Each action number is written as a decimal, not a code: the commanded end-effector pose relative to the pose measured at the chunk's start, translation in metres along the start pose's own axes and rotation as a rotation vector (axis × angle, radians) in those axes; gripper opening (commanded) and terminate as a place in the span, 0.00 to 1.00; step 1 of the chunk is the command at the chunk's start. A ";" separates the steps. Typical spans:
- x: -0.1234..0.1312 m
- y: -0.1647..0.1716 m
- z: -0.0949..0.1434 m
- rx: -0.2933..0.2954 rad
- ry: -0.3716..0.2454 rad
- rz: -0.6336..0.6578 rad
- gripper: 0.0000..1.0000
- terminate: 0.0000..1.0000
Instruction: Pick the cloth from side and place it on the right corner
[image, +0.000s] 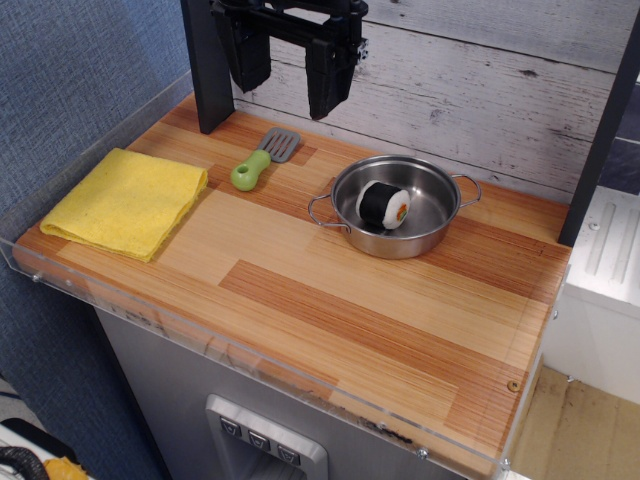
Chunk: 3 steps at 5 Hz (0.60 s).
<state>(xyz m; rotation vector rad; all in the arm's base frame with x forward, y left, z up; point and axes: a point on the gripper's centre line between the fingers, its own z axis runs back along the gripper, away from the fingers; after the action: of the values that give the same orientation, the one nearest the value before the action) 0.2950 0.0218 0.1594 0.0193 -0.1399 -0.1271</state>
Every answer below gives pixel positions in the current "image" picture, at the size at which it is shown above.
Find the dark grey post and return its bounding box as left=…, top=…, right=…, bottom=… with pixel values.
left=558, top=11, right=639, bottom=247
left=181, top=0, right=235, bottom=134

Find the black corrugated hose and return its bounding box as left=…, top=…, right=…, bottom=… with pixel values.
left=0, top=446, right=49, bottom=480

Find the silver dispenser button panel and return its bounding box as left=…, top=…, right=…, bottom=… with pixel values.
left=206, top=394, right=329, bottom=479

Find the green handled grey spatula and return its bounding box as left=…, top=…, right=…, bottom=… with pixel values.
left=230, top=127, right=301, bottom=192

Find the dark grey left post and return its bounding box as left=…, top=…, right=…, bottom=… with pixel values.
left=181, top=0, right=235, bottom=134

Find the yellow cloth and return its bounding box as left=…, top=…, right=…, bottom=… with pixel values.
left=40, top=148, right=208, bottom=263

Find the grey toy fridge cabinet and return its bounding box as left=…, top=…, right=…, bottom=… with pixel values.
left=97, top=310, right=457, bottom=479

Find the clear acrylic guard rail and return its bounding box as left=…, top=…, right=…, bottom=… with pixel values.
left=3, top=85, right=569, bottom=479

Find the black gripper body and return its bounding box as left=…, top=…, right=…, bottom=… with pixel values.
left=210, top=1, right=369, bottom=58

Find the stainless steel pot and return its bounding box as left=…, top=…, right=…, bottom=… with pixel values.
left=308, top=155, right=482, bottom=259

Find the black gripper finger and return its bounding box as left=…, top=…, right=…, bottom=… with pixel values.
left=215, top=15, right=271, bottom=92
left=305, top=39, right=355, bottom=120

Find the dark grey right post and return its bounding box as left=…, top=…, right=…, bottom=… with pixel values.
left=558, top=11, right=639, bottom=247

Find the toy sushi roll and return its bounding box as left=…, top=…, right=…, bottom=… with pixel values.
left=356, top=180, right=411, bottom=230

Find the white side cabinet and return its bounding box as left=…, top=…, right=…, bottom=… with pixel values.
left=542, top=187, right=639, bottom=403

